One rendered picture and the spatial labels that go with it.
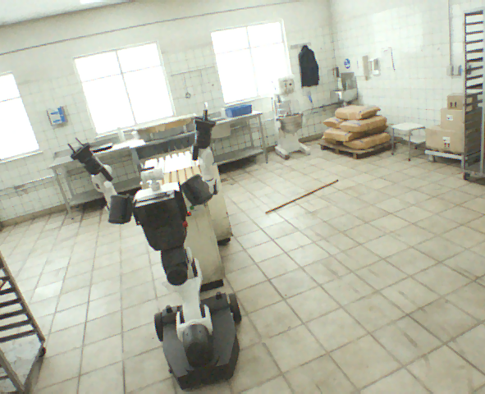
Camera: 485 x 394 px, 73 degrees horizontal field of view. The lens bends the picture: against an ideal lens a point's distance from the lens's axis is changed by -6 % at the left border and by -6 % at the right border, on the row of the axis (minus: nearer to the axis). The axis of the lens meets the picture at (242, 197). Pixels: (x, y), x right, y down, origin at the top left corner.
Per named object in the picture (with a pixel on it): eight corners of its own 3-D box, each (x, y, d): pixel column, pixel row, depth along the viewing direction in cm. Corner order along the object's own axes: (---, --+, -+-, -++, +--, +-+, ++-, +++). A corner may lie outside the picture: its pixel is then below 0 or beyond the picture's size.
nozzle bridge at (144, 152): (142, 175, 341) (132, 141, 329) (212, 158, 350) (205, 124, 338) (139, 184, 310) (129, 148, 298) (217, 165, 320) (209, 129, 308)
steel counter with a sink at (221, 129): (69, 221, 517) (39, 144, 474) (75, 207, 580) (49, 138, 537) (271, 162, 600) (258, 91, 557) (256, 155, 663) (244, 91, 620)
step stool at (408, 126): (435, 154, 480) (435, 123, 465) (409, 161, 475) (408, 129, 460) (415, 148, 522) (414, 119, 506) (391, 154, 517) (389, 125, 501)
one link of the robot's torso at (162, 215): (203, 248, 180) (185, 185, 168) (139, 264, 177) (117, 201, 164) (199, 226, 208) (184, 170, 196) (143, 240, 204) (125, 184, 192)
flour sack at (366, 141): (359, 151, 523) (359, 142, 518) (342, 148, 560) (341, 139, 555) (394, 140, 546) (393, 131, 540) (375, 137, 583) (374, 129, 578)
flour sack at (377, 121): (356, 135, 514) (355, 123, 509) (338, 132, 551) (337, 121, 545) (391, 124, 538) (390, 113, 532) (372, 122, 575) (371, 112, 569)
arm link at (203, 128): (212, 125, 183) (210, 145, 189) (218, 119, 190) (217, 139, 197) (190, 120, 185) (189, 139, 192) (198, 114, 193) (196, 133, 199)
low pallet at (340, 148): (317, 148, 626) (317, 143, 622) (353, 138, 648) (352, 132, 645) (360, 160, 519) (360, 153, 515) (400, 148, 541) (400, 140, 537)
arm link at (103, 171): (93, 158, 193) (106, 173, 200) (83, 171, 186) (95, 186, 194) (107, 157, 188) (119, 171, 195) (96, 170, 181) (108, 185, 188)
